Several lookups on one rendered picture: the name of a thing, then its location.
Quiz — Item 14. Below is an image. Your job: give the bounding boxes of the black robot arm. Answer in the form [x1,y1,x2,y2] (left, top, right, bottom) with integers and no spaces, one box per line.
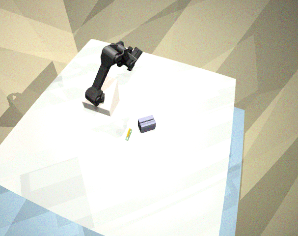
[85,44,143,107]

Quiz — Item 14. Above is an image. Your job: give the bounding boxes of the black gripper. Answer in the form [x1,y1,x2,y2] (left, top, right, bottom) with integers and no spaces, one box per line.
[111,41,124,67]

